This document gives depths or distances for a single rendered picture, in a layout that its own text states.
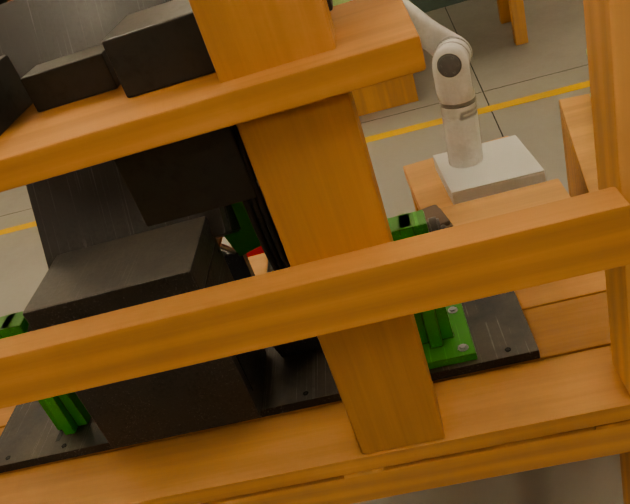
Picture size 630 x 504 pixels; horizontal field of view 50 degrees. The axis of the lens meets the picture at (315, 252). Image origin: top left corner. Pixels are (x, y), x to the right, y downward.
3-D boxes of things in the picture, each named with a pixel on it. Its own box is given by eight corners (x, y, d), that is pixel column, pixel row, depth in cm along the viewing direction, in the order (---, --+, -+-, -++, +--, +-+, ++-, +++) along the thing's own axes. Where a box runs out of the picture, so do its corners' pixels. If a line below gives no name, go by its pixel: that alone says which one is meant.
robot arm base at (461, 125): (446, 156, 188) (437, 99, 179) (479, 149, 186) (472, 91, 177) (451, 171, 180) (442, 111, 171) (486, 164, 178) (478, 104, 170)
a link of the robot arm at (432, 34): (395, -18, 168) (386, -7, 161) (481, 47, 170) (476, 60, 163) (375, 13, 174) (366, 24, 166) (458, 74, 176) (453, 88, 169)
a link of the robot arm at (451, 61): (465, 44, 160) (474, 111, 169) (471, 32, 167) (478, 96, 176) (427, 50, 164) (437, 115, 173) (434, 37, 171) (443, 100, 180)
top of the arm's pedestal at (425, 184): (405, 177, 203) (402, 165, 200) (510, 146, 199) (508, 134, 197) (426, 229, 175) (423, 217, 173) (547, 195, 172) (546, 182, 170)
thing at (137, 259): (134, 381, 143) (56, 253, 125) (269, 351, 138) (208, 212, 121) (112, 449, 128) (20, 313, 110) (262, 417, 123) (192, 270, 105)
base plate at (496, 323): (56, 340, 170) (52, 334, 169) (488, 234, 153) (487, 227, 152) (-13, 476, 135) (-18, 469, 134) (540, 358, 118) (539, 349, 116)
